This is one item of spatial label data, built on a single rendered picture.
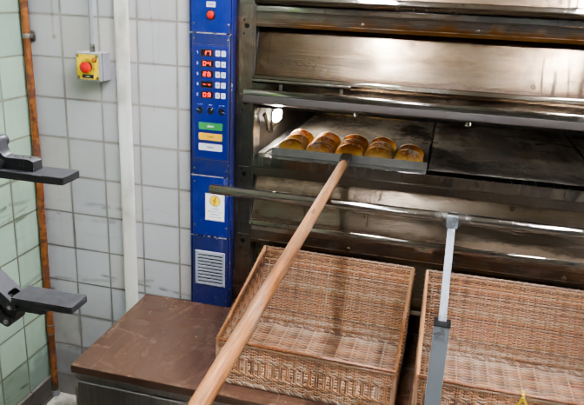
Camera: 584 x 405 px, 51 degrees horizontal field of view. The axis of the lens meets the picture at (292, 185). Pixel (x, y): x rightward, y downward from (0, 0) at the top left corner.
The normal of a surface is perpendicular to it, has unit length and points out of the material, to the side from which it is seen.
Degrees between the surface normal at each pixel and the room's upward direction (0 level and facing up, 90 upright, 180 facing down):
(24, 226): 90
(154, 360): 0
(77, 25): 90
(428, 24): 90
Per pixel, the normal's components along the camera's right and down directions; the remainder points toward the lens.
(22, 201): 0.97, 0.11
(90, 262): -0.25, 0.28
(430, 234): -0.22, -0.07
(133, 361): 0.04, -0.95
